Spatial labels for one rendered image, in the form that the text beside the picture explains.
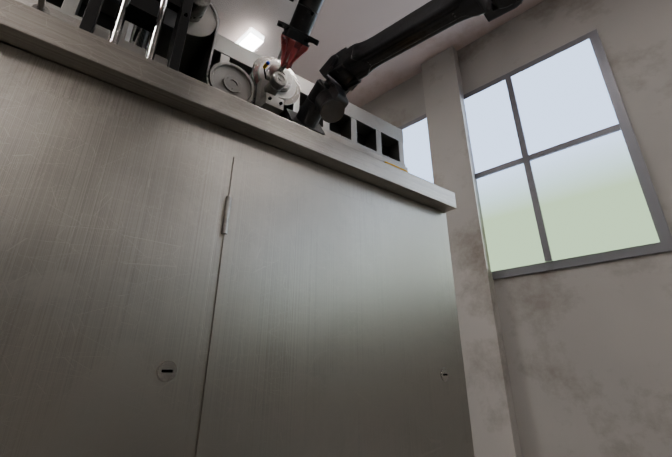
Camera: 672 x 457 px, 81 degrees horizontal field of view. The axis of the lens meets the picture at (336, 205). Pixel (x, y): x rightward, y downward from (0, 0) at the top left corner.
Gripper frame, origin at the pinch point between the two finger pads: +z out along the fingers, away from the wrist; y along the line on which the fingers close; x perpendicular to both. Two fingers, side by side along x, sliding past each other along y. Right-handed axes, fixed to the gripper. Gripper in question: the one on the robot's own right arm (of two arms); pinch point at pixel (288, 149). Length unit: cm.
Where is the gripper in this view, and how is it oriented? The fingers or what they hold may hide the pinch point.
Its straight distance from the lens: 105.0
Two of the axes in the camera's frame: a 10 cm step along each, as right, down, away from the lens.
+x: -3.1, -6.3, 7.1
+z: -5.4, 7.3, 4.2
